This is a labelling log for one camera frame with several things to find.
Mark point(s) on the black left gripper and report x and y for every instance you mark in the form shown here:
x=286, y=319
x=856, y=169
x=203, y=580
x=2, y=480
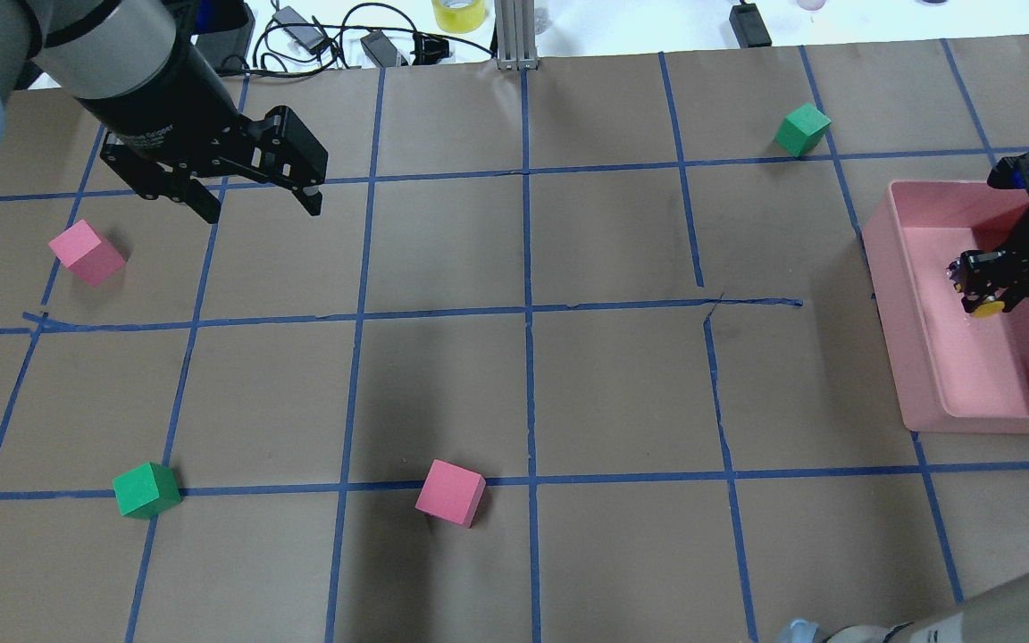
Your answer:
x=160, y=114

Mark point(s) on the yellow push button switch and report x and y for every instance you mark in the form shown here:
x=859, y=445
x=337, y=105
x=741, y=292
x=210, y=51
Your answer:
x=976, y=262

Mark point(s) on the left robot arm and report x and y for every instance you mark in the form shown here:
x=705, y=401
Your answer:
x=100, y=49

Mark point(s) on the pink plastic bin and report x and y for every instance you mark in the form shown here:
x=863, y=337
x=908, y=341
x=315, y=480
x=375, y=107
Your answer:
x=953, y=372

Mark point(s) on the pink cube far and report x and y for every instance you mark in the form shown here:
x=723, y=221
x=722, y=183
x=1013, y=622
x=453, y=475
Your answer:
x=89, y=255

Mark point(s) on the pink cube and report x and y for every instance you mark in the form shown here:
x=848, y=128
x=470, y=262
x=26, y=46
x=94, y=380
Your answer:
x=89, y=255
x=451, y=493

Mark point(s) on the green cube near bin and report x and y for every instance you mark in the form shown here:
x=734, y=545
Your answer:
x=802, y=129

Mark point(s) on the yellow tape roll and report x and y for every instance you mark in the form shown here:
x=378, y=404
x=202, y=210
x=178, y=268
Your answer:
x=459, y=16

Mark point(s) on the green cube far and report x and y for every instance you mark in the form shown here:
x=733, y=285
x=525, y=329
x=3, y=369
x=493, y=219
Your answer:
x=146, y=491

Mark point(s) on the pink cube centre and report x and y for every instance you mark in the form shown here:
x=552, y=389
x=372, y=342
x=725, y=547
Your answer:
x=451, y=493

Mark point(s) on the black power adapter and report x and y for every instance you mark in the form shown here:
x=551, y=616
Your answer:
x=748, y=26

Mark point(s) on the aluminium frame post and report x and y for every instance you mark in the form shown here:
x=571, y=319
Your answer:
x=514, y=27

